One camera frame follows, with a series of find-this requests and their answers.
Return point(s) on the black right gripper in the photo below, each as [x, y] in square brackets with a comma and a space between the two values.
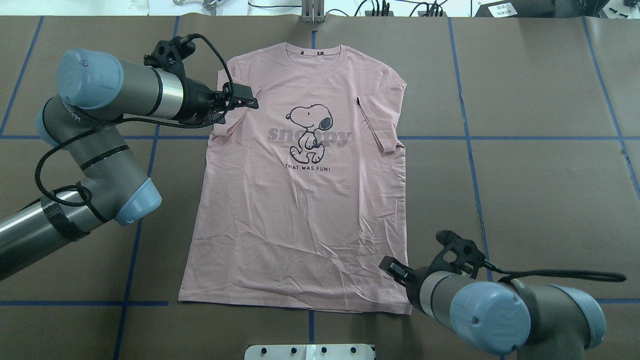
[414, 283]

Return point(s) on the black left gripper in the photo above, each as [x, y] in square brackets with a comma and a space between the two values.
[196, 101]

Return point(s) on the pink Snoopy t-shirt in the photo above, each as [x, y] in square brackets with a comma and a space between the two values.
[303, 197]

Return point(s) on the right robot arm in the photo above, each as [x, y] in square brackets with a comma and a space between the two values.
[536, 322]

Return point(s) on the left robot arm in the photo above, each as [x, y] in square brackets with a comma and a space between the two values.
[90, 176]

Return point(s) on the blue tape line lengthwise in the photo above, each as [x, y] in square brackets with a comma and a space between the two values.
[467, 137]

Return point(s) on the white mounting plate with bolts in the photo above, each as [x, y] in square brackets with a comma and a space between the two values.
[335, 351]

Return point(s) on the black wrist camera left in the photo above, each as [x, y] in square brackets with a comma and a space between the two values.
[169, 55]

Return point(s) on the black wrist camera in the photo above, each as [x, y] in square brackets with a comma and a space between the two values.
[458, 255]
[169, 55]

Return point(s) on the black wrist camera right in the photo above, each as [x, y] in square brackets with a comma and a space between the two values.
[458, 255]

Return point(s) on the aluminium frame post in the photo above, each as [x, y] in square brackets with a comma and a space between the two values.
[313, 11]

